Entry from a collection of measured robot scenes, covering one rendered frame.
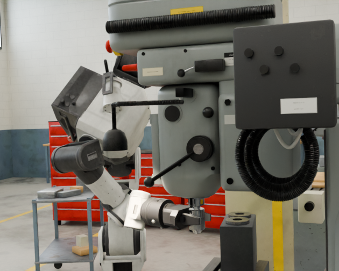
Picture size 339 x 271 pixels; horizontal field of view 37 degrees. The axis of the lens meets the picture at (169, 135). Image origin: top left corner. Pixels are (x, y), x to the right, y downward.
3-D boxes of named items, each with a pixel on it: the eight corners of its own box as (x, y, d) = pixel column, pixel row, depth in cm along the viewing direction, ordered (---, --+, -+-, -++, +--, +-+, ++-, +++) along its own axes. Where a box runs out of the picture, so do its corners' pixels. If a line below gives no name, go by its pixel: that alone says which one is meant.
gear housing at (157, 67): (135, 85, 137) (134, 49, 136) (166, 87, 160) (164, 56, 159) (258, 79, 126) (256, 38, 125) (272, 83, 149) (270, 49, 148)
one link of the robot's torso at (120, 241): (104, 252, 222) (101, 148, 223) (143, 251, 222) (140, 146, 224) (100, 259, 207) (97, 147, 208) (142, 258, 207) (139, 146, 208)
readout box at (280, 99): (233, 129, 102) (230, 26, 101) (242, 127, 111) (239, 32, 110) (336, 128, 96) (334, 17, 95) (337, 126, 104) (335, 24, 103)
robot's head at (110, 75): (108, 106, 173) (98, 95, 167) (108, 85, 177) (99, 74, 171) (125, 102, 172) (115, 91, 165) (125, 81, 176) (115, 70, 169)
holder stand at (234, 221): (220, 276, 184) (219, 222, 183) (227, 258, 205) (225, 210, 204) (253, 277, 181) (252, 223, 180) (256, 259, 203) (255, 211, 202)
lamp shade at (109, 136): (101, 149, 147) (101, 128, 147) (126, 148, 149) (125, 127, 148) (103, 151, 140) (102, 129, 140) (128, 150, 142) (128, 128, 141)
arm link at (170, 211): (175, 205, 143) (143, 200, 150) (175, 238, 144) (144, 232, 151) (199, 198, 153) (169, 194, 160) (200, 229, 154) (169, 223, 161)
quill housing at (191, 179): (154, 200, 139) (149, 85, 138) (177, 188, 159) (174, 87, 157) (220, 202, 133) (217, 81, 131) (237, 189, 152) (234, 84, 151)
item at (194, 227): (208, 228, 146) (207, 211, 146) (196, 231, 143) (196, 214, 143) (197, 226, 150) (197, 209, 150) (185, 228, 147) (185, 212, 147)
